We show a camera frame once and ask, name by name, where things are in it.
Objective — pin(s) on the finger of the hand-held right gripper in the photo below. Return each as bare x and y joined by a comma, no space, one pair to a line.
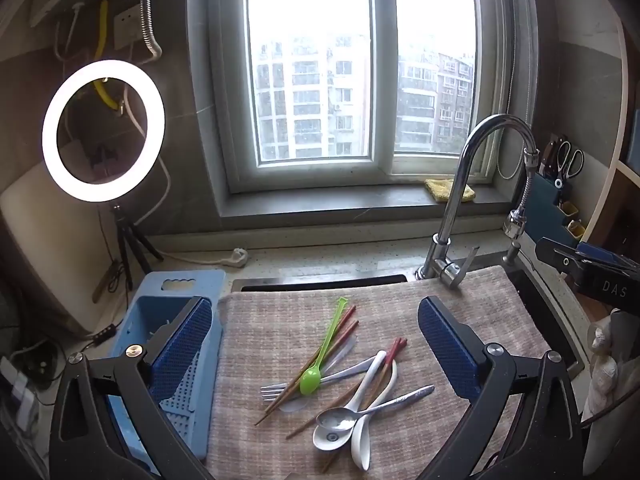
557,255

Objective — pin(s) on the white ceramic spoon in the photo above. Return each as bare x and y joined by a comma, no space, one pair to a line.
361,452

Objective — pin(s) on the red-tipped wooden chopstick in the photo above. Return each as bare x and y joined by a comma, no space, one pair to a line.
340,324
392,346
400,350
350,331

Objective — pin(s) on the green plastic spoon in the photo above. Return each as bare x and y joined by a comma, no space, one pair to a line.
311,380

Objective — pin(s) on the checked kitchen towel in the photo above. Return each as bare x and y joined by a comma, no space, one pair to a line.
280,340

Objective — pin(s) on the metal spoon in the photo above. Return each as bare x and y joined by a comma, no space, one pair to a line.
335,417

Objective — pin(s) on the white plastic spoon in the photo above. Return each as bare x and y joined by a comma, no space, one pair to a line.
367,380

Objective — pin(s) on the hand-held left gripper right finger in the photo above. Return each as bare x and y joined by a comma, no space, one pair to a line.
447,350

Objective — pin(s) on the grey window sill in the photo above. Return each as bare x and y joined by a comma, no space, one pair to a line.
325,207

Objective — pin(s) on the person's right hand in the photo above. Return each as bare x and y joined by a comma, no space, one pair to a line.
605,355

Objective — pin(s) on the black tripod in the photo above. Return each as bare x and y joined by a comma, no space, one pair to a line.
122,240

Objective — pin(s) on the blue drain basket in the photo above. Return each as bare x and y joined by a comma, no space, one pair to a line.
150,310

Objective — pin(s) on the white power plug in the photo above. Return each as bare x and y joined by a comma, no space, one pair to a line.
237,258

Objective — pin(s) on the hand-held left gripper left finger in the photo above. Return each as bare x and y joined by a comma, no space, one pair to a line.
182,345

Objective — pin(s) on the white cutting board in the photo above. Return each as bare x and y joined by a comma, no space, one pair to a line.
50,240

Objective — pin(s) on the teal utensil holder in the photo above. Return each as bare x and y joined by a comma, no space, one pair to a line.
542,200

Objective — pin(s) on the chrome faucet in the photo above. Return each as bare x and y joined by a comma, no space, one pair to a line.
462,180

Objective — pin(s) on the clear plastic spoon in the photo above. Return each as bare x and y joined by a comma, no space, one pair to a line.
345,352

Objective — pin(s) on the yellow cleaning cloth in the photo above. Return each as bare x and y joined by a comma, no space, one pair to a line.
447,190

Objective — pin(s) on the metal fork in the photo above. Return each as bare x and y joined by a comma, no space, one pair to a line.
345,372

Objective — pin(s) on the white wall socket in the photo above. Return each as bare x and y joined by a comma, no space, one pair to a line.
127,27

